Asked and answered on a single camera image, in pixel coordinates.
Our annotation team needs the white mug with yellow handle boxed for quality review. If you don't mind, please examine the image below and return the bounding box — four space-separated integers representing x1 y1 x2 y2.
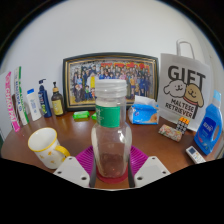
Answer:
27 127 72 170

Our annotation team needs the framed group photo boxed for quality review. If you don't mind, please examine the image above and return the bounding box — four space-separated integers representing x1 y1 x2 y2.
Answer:
62 52 160 112

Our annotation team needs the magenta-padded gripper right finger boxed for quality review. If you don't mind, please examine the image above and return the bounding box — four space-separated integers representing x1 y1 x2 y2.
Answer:
127 145 172 188

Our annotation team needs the blue tissue pack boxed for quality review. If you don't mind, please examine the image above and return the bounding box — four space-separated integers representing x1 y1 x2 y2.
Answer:
127 95 160 126

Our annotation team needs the puzzle cube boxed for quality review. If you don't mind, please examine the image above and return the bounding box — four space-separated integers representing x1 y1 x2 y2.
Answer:
175 116 191 135

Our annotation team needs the white printed paper gift bag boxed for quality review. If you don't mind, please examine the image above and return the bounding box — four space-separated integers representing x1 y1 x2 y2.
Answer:
157 39 213 132

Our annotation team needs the floral patterned pouch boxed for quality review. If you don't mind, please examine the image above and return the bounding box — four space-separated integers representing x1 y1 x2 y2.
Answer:
157 123 184 143

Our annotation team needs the white remote control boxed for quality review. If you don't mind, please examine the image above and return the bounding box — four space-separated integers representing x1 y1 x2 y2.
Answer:
185 145 207 165

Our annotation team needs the amber yellow-labelled pump bottle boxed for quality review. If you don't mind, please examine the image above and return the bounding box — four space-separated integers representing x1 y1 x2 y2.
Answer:
50 81 65 117

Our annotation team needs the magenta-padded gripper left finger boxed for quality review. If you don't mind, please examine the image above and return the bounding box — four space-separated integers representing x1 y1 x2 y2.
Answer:
53 145 98 188

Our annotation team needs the dark blue pump bottle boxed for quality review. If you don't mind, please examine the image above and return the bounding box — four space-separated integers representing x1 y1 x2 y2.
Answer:
37 78 53 118

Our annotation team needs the blue detergent bottle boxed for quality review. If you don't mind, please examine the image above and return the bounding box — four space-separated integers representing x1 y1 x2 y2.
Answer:
193 89 224 156

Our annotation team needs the white and green tube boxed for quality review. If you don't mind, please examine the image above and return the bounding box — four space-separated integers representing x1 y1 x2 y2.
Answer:
13 65 30 127

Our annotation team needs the white bottle with blue cap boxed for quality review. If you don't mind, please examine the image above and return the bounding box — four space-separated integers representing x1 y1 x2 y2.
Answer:
26 88 43 122

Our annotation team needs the clear green-labelled plastic bottle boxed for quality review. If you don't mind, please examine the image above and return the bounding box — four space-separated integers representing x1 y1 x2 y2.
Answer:
90 78 133 179

